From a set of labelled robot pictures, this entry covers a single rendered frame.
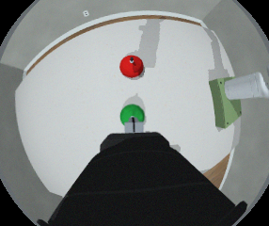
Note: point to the red service bell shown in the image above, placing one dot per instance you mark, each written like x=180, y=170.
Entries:
x=131, y=68

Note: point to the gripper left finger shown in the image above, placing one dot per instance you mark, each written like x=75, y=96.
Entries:
x=129, y=126

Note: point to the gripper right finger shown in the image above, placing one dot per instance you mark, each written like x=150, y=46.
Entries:
x=138, y=126

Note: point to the green bell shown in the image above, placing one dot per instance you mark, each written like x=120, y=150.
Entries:
x=131, y=111

